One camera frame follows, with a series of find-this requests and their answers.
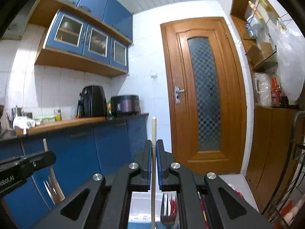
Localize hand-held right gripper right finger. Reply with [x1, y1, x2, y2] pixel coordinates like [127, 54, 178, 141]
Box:
[156, 139, 274, 229]

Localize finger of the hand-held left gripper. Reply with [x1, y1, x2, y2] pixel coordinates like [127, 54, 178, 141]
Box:
[31, 151, 57, 172]

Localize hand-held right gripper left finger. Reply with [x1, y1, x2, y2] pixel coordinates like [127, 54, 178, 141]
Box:
[31, 139, 153, 229]

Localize wooden chopstick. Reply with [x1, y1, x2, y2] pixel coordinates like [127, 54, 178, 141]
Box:
[151, 117, 157, 229]
[43, 138, 65, 204]

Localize metal fork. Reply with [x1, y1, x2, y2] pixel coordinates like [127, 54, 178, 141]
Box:
[161, 192, 178, 227]
[43, 175, 57, 205]

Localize light blue utensil box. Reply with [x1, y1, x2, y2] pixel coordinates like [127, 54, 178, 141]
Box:
[129, 191, 179, 229]

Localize white cloth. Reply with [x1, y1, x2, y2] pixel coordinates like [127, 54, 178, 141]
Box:
[13, 117, 36, 130]

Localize wooden door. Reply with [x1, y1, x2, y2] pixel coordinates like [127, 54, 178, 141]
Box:
[160, 17, 248, 174]

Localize blue kitchen counter cabinets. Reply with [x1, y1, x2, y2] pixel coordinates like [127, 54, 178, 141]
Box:
[0, 113, 149, 222]

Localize metal kettle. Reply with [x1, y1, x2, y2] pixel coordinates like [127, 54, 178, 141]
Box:
[11, 105, 26, 122]

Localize dark rice cooker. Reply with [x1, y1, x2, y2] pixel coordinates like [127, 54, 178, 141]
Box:
[110, 95, 141, 118]

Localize black air fryer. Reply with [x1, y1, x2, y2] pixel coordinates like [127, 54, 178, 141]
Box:
[76, 85, 108, 118]

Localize clear plastic container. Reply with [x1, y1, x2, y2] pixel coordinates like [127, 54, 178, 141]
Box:
[254, 73, 272, 107]

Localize grey range hood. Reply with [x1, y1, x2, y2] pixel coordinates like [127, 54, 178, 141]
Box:
[5, 0, 36, 40]

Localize red label bottle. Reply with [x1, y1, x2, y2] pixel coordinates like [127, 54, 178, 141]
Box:
[270, 70, 284, 107]

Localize pile of eggs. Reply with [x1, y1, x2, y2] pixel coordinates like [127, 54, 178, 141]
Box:
[282, 199, 305, 222]

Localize black metal rack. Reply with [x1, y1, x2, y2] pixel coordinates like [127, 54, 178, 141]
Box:
[261, 111, 305, 229]

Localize cardboard box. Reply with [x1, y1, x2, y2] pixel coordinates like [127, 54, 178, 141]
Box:
[245, 42, 274, 67]

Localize white plastic bag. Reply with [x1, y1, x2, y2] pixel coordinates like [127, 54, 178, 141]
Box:
[274, 27, 305, 101]

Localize clear plastic jar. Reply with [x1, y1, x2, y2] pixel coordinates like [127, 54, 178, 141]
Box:
[245, 14, 264, 40]

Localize yellow oil bottle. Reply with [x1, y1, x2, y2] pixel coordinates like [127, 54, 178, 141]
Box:
[255, 0, 273, 12]

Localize metal door handle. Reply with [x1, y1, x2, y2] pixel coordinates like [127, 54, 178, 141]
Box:
[174, 86, 185, 104]

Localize blue wall cabinet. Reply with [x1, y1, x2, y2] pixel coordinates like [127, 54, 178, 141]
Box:
[35, 0, 134, 78]

